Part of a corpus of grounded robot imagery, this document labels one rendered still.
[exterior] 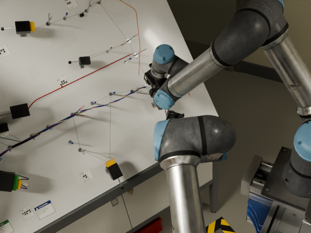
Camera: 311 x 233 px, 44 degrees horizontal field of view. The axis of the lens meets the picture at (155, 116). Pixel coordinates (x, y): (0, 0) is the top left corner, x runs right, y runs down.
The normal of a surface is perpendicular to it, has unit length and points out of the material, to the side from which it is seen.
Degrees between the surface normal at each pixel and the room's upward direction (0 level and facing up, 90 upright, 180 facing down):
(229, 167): 0
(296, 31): 90
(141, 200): 90
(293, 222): 0
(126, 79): 50
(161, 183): 90
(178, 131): 18
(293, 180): 72
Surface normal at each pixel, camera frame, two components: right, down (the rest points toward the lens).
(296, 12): -0.51, 0.66
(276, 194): -0.11, -0.69
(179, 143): 0.00, -0.45
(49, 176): 0.33, -0.02
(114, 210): 0.52, 0.57
